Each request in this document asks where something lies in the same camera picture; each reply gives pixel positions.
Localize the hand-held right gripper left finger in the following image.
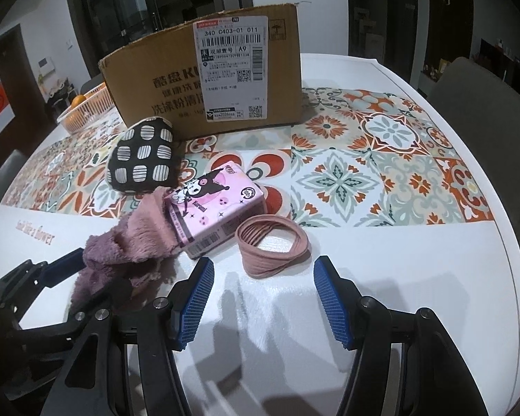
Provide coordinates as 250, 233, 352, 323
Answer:
45, 257, 215, 416

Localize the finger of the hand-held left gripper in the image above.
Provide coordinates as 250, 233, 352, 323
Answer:
67, 274, 133, 326
0, 249, 88, 313

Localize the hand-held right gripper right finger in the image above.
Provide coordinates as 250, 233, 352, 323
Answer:
313, 255, 488, 416

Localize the purple fluffy sock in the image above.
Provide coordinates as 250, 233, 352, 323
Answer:
71, 186, 185, 313

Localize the pink hair band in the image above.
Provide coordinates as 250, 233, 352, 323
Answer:
235, 214, 311, 278

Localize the brown cardboard box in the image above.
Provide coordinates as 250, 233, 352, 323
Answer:
97, 3, 315, 141

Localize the pink cartoon tissue packet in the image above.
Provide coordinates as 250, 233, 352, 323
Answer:
165, 160, 267, 260

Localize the black white patterned pouch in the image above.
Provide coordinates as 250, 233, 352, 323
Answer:
107, 116, 176, 193

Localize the white plastic fruit basket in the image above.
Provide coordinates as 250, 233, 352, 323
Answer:
56, 82, 115, 133

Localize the patterned table runner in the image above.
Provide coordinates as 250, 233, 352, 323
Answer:
0, 87, 497, 228

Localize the white storage rack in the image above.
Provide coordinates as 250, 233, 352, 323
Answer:
43, 76, 76, 105

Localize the dark glass sliding door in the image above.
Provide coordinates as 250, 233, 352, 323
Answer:
65, 0, 252, 79

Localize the large grey dining chair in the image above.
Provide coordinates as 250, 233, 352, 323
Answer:
427, 56, 520, 139

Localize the stack of white boxes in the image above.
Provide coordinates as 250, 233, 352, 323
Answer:
353, 6, 384, 59

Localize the dark sideboard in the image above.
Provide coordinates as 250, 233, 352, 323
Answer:
479, 39, 520, 83

